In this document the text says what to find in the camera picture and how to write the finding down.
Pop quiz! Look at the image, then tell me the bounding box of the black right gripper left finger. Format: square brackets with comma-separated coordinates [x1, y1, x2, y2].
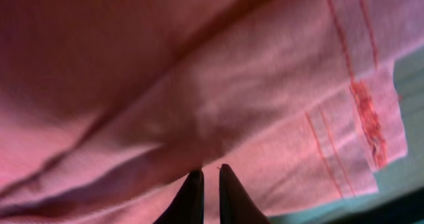
[154, 170, 204, 224]

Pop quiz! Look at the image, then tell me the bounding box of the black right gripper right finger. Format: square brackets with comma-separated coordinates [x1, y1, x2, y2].
[219, 164, 270, 224]

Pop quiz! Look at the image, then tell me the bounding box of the orange red t-shirt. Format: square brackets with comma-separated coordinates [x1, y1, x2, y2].
[1, 0, 423, 223]

